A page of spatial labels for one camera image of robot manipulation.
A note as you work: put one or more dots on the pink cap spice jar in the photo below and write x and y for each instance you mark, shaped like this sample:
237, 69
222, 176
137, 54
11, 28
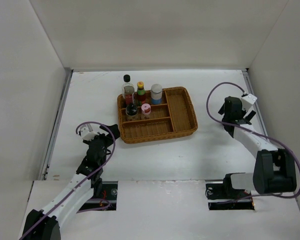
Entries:
145, 111

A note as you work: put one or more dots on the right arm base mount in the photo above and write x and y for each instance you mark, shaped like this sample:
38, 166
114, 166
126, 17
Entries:
221, 198

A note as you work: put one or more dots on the black grinder pepper jar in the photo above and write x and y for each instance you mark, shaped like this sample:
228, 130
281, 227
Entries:
132, 112

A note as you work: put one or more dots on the wicker divided tray basket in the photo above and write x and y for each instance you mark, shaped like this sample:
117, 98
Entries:
174, 118

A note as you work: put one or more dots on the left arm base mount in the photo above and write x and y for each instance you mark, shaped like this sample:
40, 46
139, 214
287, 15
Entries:
104, 199

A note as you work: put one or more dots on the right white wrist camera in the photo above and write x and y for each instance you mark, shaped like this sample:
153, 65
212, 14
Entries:
248, 100

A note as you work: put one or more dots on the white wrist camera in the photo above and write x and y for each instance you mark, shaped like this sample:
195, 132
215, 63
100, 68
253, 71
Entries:
86, 133
248, 100

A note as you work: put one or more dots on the tall white blue-label jar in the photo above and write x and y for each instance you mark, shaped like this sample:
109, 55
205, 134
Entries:
156, 94

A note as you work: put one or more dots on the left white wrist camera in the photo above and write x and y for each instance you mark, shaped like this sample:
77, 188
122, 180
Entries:
86, 133

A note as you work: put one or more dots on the clear bottle black cap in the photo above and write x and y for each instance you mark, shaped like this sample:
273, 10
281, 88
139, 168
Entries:
128, 90

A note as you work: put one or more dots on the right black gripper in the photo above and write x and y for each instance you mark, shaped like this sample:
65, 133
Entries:
251, 114

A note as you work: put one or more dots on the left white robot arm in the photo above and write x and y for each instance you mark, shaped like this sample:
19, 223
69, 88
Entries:
47, 223

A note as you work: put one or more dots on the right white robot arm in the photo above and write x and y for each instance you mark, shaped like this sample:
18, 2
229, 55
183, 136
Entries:
274, 168

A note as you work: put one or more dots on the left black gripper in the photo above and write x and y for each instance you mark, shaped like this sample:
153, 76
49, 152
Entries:
103, 136

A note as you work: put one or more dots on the red sauce bottle green label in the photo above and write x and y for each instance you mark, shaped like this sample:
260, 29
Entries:
141, 94

